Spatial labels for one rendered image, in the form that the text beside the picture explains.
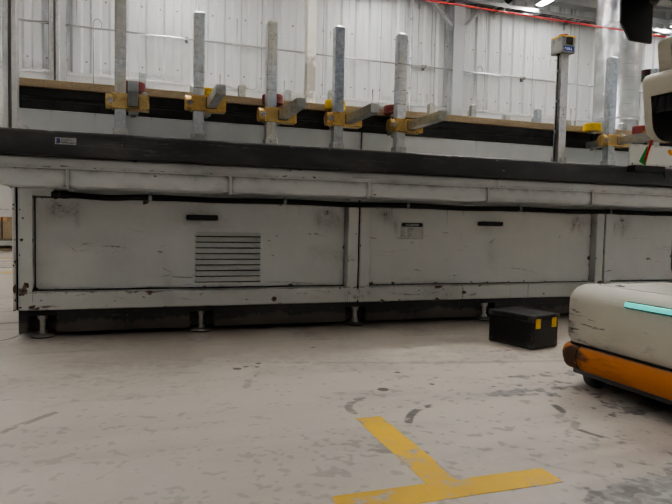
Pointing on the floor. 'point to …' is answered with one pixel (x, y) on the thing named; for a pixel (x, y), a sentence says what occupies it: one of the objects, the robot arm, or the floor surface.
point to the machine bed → (306, 236)
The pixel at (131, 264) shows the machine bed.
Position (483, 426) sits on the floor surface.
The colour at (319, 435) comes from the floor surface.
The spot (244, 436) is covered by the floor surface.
